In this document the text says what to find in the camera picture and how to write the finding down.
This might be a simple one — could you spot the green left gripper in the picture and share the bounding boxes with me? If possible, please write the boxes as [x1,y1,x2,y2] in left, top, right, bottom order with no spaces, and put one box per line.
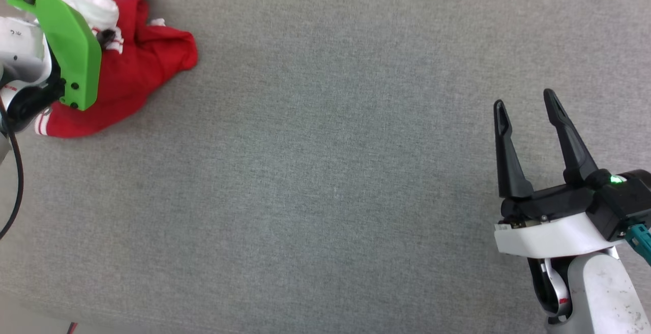
[4,0,116,111]

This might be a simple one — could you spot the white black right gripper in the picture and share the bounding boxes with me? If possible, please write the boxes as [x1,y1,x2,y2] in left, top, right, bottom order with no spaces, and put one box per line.
[492,88,626,260]

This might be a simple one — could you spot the red and white jersey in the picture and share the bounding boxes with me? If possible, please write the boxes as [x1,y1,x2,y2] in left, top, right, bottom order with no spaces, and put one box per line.
[33,0,199,139]

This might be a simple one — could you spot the teal right camera connector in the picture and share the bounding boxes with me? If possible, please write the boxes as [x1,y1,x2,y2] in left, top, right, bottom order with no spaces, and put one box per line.
[625,224,651,266]

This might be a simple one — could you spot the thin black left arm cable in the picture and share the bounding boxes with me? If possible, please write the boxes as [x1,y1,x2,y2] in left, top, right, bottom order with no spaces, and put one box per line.
[0,95,25,241]

